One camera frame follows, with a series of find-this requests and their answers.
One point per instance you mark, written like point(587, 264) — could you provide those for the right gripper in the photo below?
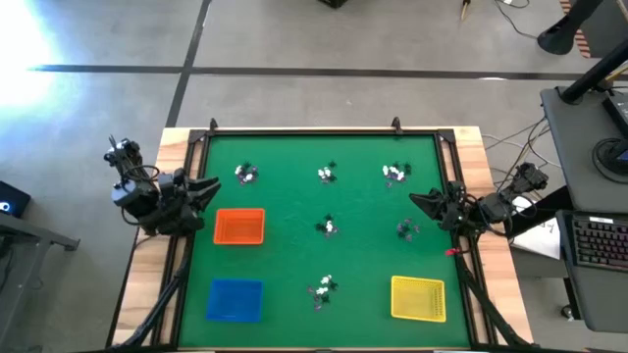
point(454, 206)

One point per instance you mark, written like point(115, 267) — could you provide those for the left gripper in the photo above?
point(176, 188)

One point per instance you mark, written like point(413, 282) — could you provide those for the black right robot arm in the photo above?
point(495, 206)

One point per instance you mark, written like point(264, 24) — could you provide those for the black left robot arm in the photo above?
point(132, 196)

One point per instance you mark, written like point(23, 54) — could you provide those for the orange plastic basket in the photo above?
point(239, 226)

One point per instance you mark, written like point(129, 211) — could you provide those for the red clip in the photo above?
point(451, 252)

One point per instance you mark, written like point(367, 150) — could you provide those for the yellow plastic basket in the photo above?
point(418, 299)

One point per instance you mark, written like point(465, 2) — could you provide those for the green table mat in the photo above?
point(294, 255)

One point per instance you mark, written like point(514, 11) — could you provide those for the black desk leg bar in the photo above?
point(544, 208)

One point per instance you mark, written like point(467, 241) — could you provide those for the white paper sheet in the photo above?
point(539, 240)

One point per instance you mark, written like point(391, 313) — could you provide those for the blue plastic basket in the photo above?
point(234, 300)

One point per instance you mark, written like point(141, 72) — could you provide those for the grey side desk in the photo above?
point(574, 162)

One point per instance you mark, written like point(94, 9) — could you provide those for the black backlit keyboard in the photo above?
point(601, 242)

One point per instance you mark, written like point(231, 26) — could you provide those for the black caster wheel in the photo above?
point(567, 312)

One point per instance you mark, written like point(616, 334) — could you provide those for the black round monitor base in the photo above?
point(606, 157)

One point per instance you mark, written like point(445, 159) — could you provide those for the grey metal table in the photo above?
point(29, 235)

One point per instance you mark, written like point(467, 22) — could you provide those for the black box device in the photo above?
point(15, 196)

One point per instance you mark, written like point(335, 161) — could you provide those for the yellow tipped tripod leg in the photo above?
point(465, 10)

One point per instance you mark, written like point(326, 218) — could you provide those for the grey keyboard desk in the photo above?
point(603, 299)

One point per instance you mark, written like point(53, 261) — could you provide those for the black desk device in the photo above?
point(618, 113)

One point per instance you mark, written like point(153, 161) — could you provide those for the black slanted pole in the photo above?
point(593, 73)

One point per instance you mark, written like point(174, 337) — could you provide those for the black stand foot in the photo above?
point(559, 36)

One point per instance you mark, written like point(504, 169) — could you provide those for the black floor object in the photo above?
point(333, 3)

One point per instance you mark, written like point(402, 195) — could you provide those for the orange black striped mat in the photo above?
point(583, 36)

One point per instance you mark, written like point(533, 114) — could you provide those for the dark grey cabinet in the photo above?
point(608, 29)

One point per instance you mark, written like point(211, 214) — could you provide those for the black frame clamp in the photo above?
point(396, 126)
point(213, 126)

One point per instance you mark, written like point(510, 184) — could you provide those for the black aluminium table frame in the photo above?
point(319, 131)

